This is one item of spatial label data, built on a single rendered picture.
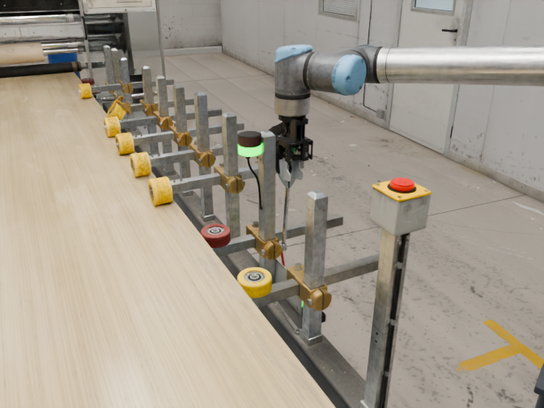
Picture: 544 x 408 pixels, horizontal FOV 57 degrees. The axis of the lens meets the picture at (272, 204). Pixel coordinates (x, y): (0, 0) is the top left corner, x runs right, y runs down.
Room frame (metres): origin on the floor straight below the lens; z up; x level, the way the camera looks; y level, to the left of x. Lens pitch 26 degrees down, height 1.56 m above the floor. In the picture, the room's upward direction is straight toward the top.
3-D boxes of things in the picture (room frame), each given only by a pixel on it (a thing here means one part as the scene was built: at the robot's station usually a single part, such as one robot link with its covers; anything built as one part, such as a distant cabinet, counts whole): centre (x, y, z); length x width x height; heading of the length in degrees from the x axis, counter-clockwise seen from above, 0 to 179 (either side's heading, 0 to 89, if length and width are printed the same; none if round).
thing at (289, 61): (1.26, -0.05, 1.32); 0.10 x 0.09 x 0.12; 57
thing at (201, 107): (1.66, 0.24, 0.94); 0.03 x 0.03 x 0.48; 27
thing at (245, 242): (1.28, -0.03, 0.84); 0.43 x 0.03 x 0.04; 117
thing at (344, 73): (1.21, -0.15, 1.33); 0.12 x 0.12 x 0.09; 57
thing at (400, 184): (0.76, -0.22, 1.22); 0.04 x 0.04 x 0.02
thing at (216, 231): (1.19, 0.15, 0.85); 0.08 x 0.08 x 0.11
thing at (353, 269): (1.06, -0.14, 0.84); 0.43 x 0.03 x 0.04; 117
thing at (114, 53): (3.00, 0.92, 0.88); 0.03 x 0.03 x 0.48; 27
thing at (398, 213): (0.76, -0.22, 1.18); 0.07 x 0.07 x 0.08; 27
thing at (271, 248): (1.24, 0.03, 0.85); 0.13 x 0.06 x 0.05; 27
